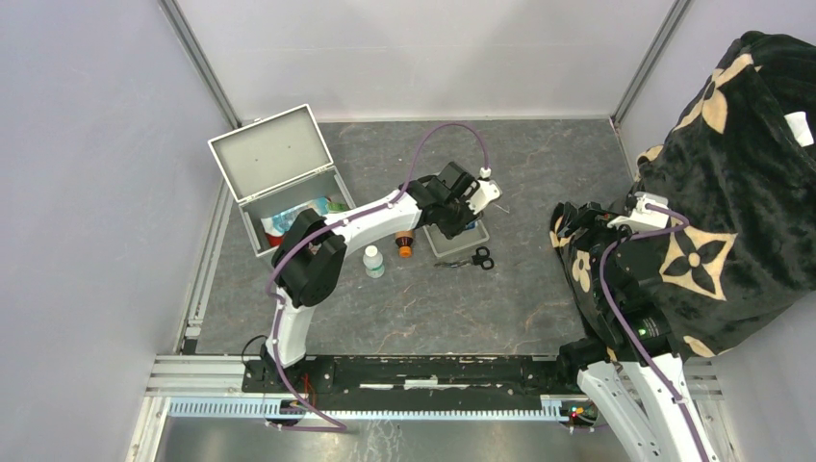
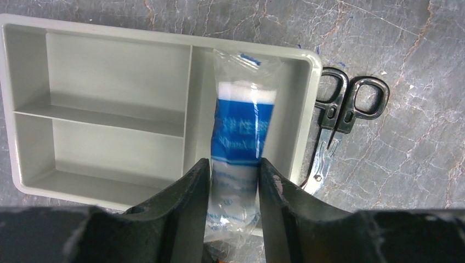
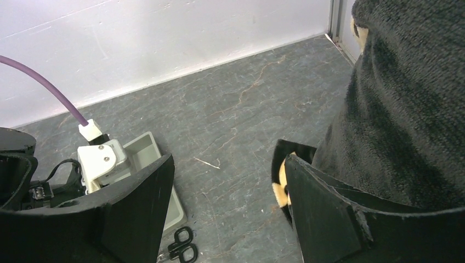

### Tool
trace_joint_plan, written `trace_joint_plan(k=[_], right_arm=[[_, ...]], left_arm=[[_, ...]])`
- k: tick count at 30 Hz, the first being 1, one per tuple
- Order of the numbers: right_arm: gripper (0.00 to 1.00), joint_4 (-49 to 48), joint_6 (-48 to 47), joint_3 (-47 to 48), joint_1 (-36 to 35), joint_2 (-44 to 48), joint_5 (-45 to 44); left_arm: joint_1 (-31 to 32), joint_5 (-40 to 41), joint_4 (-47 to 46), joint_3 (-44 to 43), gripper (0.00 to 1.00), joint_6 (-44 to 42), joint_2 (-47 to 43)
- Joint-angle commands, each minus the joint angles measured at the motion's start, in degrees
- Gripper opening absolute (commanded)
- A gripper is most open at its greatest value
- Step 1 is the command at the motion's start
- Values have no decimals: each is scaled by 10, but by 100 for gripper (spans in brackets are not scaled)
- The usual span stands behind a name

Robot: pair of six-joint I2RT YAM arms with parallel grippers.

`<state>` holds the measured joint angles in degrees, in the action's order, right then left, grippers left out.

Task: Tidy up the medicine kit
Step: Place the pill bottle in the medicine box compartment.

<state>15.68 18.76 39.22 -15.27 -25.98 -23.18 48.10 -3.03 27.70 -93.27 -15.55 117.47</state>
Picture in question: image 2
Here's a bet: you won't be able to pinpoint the white blue small bottle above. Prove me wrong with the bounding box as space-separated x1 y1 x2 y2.
204 49 282 246

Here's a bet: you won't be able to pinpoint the grey divider tray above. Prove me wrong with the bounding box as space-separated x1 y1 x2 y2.
1 14 322 210

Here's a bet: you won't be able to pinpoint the black scissors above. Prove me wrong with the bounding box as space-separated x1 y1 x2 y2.
300 67 390 195

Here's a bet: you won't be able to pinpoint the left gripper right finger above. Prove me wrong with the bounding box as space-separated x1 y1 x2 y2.
258 159 464 262

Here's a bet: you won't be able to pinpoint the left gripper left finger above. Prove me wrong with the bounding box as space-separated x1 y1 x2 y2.
1 158 210 262

